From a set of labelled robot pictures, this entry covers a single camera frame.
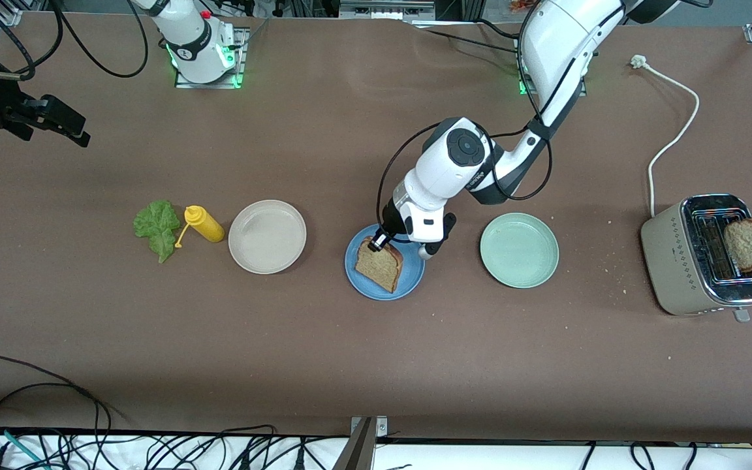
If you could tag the green lettuce leaf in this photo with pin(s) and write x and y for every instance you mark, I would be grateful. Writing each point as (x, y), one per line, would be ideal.
(157, 228)

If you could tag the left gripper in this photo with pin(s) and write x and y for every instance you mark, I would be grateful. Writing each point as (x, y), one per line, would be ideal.
(390, 216)

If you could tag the yellow mustard squeeze bottle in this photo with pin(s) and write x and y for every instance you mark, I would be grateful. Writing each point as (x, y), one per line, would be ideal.
(206, 225)

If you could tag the grey metal rack part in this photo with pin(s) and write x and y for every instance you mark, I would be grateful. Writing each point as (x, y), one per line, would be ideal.
(386, 10)

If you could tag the pale green round plate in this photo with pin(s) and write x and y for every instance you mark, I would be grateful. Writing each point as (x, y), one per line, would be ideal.
(519, 251)

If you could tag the grey metal table bracket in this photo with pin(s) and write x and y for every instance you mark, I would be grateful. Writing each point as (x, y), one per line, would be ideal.
(360, 450)

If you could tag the beige round plate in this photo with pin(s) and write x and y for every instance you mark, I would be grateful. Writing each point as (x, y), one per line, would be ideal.
(267, 236)

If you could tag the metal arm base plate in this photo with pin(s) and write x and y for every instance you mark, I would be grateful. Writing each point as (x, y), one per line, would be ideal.
(581, 91)
(206, 85)

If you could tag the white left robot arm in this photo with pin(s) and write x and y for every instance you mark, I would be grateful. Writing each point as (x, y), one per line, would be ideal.
(454, 166)

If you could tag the orange patterned object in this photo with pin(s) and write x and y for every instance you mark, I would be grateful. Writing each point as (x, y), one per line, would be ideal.
(518, 5)

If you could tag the brown toast bread slice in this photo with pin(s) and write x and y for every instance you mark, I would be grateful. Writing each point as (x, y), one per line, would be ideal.
(747, 245)
(381, 267)

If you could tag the blue round plate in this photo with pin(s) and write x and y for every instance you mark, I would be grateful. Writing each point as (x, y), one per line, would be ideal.
(412, 281)

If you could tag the beige and chrome toaster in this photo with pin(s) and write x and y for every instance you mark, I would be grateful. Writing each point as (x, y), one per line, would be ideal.
(676, 274)

